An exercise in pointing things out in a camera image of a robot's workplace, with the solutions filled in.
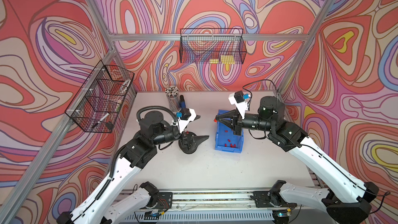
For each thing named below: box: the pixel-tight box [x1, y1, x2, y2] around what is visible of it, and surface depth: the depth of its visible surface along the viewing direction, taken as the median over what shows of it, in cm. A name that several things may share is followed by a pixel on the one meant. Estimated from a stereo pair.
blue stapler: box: [179, 94, 187, 109], surface depth 112 cm
